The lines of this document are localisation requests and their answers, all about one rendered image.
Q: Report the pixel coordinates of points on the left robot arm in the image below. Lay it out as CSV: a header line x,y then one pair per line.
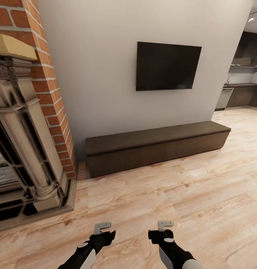
x,y
84,256

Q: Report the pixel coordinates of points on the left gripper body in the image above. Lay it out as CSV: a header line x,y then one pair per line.
x,y
104,239

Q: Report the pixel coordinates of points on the countertop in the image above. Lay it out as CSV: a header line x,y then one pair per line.
x,y
10,46

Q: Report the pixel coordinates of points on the dishwasher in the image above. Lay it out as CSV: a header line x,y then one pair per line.
x,y
224,98

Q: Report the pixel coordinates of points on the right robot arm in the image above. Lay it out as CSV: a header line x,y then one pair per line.
x,y
170,253

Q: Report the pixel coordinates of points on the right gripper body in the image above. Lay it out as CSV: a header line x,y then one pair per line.
x,y
155,235

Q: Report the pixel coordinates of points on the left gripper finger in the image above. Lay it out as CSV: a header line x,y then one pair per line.
x,y
113,234

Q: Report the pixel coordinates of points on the wall mounted tv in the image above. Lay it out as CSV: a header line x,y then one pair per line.
x,y
165,66

